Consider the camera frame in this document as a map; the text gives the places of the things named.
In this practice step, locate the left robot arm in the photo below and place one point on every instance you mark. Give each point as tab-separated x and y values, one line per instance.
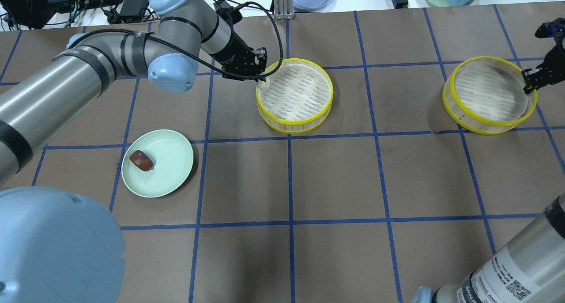
62	247

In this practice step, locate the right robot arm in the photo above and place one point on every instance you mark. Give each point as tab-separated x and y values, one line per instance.
530	268

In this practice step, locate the white bun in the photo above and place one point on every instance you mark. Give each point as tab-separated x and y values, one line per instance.
264	83

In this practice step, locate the brown bun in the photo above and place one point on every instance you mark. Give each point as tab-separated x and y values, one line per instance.
141	160

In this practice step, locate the mint green plate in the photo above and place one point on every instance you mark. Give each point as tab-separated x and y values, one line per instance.
173	159

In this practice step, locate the yellow steamer basket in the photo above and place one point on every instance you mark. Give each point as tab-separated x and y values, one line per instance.
485	95
299	99

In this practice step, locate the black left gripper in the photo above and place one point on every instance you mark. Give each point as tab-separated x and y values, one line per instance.
232	51

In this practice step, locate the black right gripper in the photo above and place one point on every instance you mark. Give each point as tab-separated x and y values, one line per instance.
554	61

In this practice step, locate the aluminium frame post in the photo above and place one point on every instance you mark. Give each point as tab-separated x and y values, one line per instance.
283	9

